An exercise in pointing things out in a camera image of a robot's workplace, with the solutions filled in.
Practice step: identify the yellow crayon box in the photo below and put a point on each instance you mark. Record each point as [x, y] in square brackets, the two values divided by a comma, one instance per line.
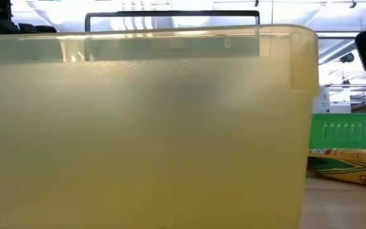
[354, 165]

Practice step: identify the white box device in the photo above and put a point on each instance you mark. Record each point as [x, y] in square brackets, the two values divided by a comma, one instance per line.
[322, 101]

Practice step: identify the bright green plastic basket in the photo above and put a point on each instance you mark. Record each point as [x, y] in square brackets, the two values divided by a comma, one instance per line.
[345, 122]

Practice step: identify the yellow translucent plastic bin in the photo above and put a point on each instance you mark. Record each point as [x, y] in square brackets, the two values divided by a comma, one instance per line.
[138, 143]

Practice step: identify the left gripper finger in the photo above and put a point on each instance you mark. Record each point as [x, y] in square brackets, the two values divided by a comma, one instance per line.
[27, 29]

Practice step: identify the wooden shelf with black frame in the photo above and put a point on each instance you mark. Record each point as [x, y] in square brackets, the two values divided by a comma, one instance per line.
[170, 13]

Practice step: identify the black round ceiling fixture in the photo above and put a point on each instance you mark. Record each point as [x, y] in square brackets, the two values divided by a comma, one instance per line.
[348, 58]

